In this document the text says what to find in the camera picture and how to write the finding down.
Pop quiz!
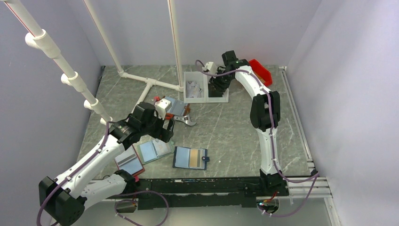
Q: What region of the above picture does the red plastic bin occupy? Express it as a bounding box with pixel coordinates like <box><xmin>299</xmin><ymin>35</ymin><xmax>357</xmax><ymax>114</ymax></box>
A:
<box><xmin>249</xmin><ymin>59</ymin><xmax>273</xmax><ymax>87</ymax></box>

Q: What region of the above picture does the green open card holder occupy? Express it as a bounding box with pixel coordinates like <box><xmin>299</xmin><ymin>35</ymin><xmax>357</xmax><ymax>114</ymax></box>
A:
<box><xmin>136</xmin><ymin>139</ymin><xmax>174</xmax><ymax>164</ymax></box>

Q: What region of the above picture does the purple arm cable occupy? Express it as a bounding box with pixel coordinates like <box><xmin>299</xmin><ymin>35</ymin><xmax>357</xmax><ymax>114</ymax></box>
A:
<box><xmin>195</xmin><ymin>60</ymin><xmax>320</xmax><ymax>218</ymax></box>
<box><xmin>37</xmin><ymin>121</ymin><xmax>170</xmax><ymax>226</ymax></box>

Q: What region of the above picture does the orange handled adjustable wrench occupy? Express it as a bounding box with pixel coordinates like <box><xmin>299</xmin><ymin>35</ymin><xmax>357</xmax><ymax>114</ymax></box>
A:
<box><xmin>165</xmin><ymin>113</ymin><xmax>197</xmax><ymax>127</ymax></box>

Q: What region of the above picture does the white bin with black cards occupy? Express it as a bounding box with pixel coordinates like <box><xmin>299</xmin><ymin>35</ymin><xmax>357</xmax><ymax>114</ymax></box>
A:
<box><xmin>205</xmin><ymin>73</ymin><xmax>229</xmax><ymax>103</ymax></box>

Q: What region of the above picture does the red open card holder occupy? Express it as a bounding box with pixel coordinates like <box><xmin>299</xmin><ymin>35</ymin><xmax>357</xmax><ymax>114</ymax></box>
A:
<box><xmin>114</xmin><ymin>146</ymin><xmax>145</xmax><ymax>177</ymax></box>

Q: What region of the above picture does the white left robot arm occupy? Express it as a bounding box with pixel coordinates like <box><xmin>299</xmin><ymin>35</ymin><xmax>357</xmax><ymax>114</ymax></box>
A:
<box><xmin>36</xmin><ymin>99</ymin><xmax>175</xmax><ymax>226</ymax></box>

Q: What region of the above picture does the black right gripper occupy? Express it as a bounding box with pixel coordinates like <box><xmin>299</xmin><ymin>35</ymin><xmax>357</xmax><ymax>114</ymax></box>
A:
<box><xmin>209</xmin><ymin>69</ymin><xmax>233</xmax><ymax>93</ymax></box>

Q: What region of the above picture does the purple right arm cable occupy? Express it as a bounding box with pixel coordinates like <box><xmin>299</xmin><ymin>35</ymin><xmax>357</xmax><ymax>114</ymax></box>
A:
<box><xmin>195</xmin><ymin>60</ymin><xmax>320</xmax><ymax>218</ymax></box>

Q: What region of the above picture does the navy blue card holder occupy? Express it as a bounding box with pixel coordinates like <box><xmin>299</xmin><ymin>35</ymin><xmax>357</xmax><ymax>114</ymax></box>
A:
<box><xmin>172</xmin><ymin>146</ymin><xmax>210</xmax><ymax>170</ymax></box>

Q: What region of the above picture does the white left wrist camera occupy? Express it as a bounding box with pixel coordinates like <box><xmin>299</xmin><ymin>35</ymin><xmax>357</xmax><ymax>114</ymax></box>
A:
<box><xmin>154</xmin><ymin>98</ymin><xmax>172</xmax><ymax>120</ymax></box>

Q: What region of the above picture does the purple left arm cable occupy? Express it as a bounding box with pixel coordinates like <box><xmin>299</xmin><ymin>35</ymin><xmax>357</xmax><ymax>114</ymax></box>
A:
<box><xmin>37</xmin><ymin>121</ymin><xmax>170</xmax><ymax>226</ymax></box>

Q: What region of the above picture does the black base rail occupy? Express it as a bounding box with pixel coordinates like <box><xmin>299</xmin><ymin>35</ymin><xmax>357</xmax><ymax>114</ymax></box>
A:
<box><xmin>104</xmin><ymin>176</ymin><xmax>289</xmax><ymax>210</ymax></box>

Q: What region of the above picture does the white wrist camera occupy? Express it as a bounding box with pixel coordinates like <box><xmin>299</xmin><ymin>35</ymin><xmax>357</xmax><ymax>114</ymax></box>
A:
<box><xmin>154</xmin><ymin>98</ymin><xmax>172</xmax><ymax>120</ymax></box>
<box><xmin>202</xmin><ymin>62</ymin><xmax>217</xmax><ymax>74</ymax></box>

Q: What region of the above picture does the white pvc pipe frame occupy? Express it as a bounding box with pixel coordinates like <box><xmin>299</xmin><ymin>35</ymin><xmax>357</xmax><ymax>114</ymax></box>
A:
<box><xmin>0</xmin><ymin>0</ymin><xmax>188</xmax><ymax>125</ymax></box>

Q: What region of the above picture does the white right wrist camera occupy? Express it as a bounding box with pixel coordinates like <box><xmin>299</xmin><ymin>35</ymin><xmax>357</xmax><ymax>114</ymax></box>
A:
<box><xmin>202</xmin><ymin>62</ymin><xmax>217</xmax><ymax>74</ymax></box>

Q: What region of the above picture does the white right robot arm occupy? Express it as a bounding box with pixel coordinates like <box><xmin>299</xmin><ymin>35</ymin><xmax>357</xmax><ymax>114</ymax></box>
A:
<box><xmin>200</xmin><ymin>50</ymin><xmax>286</xmax><ymax>195</ymax></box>

